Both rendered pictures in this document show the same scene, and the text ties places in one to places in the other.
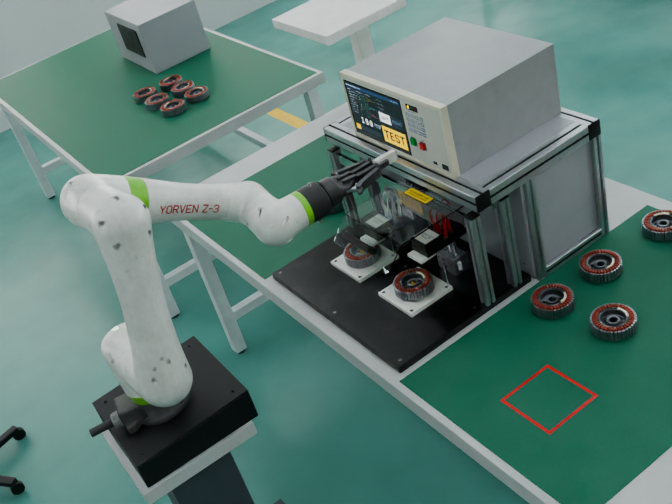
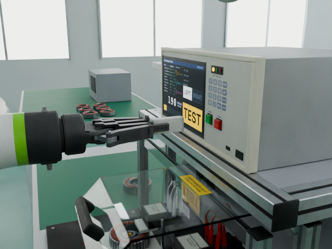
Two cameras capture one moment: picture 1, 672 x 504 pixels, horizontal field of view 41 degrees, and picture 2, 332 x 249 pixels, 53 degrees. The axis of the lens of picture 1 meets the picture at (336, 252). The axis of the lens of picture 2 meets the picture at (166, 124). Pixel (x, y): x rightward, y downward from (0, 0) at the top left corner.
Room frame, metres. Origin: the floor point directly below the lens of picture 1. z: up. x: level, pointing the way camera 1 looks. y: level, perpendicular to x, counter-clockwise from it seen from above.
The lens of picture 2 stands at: (1.37, -0.24, 1.36)
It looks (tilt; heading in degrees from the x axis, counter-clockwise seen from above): 15 degrees down; 4
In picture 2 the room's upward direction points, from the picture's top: straight up
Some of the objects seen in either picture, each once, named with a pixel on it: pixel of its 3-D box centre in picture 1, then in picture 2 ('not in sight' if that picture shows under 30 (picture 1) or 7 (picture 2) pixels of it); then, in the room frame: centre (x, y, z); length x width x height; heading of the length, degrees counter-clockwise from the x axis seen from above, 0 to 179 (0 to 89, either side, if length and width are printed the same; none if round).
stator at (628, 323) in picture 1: (613, 321); not in sight; (1.63, -0.61, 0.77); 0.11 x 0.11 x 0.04
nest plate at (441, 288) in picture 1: (415, 291); not in sight; (1.97, -0.18, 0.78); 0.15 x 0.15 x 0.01; 26
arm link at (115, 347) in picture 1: (139, 362); not in sight; (1.75, 0.54, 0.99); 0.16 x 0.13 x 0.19; 30
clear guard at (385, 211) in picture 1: (405, 218); (168, 207); (1.95, -0.20, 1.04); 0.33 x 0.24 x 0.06; 116
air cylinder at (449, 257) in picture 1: (452, 259); not in sight; (2.03, -0.31, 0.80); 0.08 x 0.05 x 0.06; 26
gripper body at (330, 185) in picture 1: (337, 188); (87, 132); (1.95, -0.05, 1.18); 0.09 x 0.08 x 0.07; 115
